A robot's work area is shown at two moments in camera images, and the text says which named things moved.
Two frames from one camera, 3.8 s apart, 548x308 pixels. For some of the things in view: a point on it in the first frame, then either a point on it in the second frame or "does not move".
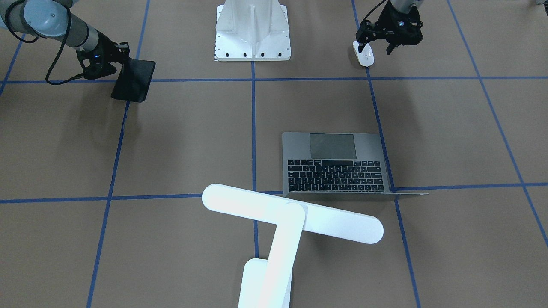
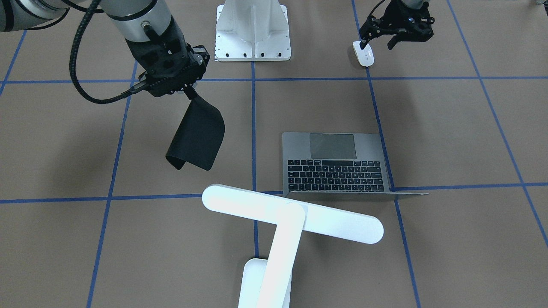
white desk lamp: (266, 283) does not move
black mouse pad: (133, 81) -> (198, 137)
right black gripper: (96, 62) -> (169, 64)
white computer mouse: (366, 57) does not move
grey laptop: (344, 163) does not move
